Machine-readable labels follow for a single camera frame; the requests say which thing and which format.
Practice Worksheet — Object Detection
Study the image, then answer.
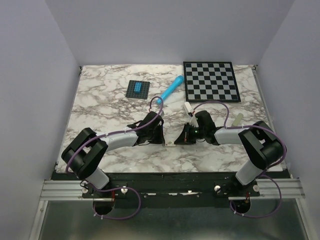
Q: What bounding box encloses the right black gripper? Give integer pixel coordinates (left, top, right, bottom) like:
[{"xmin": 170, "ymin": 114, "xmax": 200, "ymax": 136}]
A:
[{"xmin": 174, "ymin": 122, "xmax": 206, "ymax": 145}]

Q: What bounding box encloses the white staple box sleeve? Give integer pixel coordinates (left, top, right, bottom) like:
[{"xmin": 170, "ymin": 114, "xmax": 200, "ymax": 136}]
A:
[{"xmin": 167, "ymin": 142, "xmax": 176, "ymax": 147}]

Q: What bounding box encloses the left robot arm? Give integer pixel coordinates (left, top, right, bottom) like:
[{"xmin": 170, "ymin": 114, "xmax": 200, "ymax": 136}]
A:
[{"xmin": 61, "ymin": 111, "xmax": 165, "ymax": 198}]

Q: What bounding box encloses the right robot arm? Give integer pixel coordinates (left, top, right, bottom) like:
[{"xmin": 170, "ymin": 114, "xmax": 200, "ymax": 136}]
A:
[{"xmin": 174, "ymin": 110, "xmax": 287, "ymax": 196}]

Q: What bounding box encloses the dark grey lego baseplate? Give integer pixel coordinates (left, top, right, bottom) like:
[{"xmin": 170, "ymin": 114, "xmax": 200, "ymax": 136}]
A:
[{"xmin": 125, "ymin": 80, "xmax": 150, "ymax": 100}]

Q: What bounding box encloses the blue lego brick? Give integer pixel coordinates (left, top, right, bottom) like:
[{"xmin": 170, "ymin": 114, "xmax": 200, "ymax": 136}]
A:
[{"xmin": 133, "ymin": 82, "xmax": 142, "ymax": 94}]

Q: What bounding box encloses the blue marker pen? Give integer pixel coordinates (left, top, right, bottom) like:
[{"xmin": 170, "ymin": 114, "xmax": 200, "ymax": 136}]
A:
[{"xmin": 160, "ymin": 75, "xmax": 185, "ymax": 101}]

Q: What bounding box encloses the cream plastic piece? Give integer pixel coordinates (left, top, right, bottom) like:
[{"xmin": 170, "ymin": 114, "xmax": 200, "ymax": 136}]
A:
[{"xmin": 231, "ymin": 113, "xmax": 244, "ymax": 127}]

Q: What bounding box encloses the black white chessboard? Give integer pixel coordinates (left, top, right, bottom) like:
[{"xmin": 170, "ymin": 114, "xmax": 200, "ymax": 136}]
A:
[{"xmin": 183, "ymin": 61, "xmax": 241, "ymax": 103}]

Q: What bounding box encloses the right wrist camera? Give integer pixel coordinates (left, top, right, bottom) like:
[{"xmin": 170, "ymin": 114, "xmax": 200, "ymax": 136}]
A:
[{"xmin": 189, "ymin": 115, "xmax": 199, "ymax": 128}]

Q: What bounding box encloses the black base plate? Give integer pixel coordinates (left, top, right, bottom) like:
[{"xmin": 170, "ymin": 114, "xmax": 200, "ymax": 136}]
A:
[{"xmin": 51, "ymin": 172, "xmax": 291, "ymax": 212}]

